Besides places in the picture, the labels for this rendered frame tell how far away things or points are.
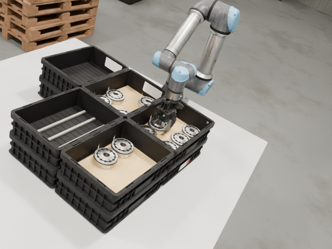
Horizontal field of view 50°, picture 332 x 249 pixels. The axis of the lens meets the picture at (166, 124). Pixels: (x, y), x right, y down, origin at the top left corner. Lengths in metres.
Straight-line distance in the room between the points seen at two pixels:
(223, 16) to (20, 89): 1.16
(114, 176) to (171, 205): 0.32
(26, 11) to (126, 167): 2.58
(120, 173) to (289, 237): 1.74
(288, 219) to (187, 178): 1.43
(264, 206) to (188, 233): 1.53
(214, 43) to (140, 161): 0.76
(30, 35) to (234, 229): 2.70
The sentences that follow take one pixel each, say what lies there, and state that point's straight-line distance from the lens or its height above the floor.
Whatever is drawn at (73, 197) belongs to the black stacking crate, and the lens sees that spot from 1.51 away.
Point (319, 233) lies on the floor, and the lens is 3.19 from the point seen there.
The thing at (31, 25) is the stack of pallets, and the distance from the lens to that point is 3.99.
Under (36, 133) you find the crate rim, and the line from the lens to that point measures 1.51.
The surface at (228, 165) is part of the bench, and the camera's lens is 2.05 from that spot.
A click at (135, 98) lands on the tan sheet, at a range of 2.05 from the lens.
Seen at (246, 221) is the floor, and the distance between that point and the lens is 2.86.
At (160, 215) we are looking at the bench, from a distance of 1.62.
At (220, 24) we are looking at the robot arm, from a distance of 1.92.
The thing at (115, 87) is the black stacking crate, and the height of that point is 0.84.
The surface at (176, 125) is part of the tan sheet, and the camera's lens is 1.93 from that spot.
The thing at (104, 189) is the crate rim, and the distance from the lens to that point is 1.34.
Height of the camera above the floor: 1.89
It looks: 34 degrees down
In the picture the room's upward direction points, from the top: 20 degrees clockwise
